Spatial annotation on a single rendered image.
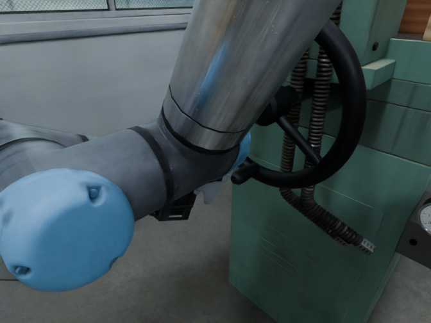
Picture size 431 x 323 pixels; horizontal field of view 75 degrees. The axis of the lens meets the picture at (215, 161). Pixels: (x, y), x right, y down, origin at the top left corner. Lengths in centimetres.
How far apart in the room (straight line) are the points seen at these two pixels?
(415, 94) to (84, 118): 148
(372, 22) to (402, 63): 12
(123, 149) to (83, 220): 6
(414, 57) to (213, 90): 42
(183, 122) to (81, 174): 8
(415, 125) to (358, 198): 18
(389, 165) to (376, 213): 11
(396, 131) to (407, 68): 10
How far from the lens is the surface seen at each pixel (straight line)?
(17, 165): 23
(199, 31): 18
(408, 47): 56
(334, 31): 39
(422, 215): 57
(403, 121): 58
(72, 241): 19
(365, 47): 47
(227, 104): 19
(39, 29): 157
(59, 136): 31
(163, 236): 137
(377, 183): 63
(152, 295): 118
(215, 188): 46
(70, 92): 163
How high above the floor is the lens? 96
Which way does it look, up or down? 30 degrees down
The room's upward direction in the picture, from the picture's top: straight up
